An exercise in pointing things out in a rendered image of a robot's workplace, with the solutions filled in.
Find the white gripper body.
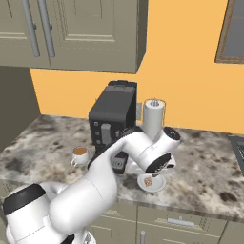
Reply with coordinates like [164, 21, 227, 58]
[126, 157, 175, 176]

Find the white saucer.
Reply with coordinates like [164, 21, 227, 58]
[136, 173, 168, 193]

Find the white mug with coffee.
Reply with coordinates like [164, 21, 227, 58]
[71, 146, 91, 168]

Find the black coffee machine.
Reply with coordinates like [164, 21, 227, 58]
[88, 80, 138, 175]

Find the grey drawer front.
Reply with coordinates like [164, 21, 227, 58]
[136, 205, 229, 238]
[100, 200, 139, 224]

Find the white paper towel roll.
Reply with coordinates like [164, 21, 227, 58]
[141, 98, 167, 143]

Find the grey base cupboard door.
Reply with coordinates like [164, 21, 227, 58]
[135, 221, 224, 244]
[218, 220, 244, 244]

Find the grey sink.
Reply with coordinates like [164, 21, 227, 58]
[228, 134, 244, 174]

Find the tall grey cabinet panel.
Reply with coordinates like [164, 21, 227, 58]
[0, 65, 42, 154]

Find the brown framed window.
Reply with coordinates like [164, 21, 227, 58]
[214, 0, 244, 65]

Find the grey wall socket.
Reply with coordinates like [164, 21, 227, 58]
[136, 102, 144, 122]

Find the grey drawer handle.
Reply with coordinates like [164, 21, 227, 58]
[167, 216, 195, 228]

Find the grey wall cupboard door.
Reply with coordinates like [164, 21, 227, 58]
[0, 0, 52, 70]
[37, 0, 141, 74]

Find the grey bar cupboard handle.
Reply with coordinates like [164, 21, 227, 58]
[36, 0, 56, 59]
[21, 0, 41, 58]

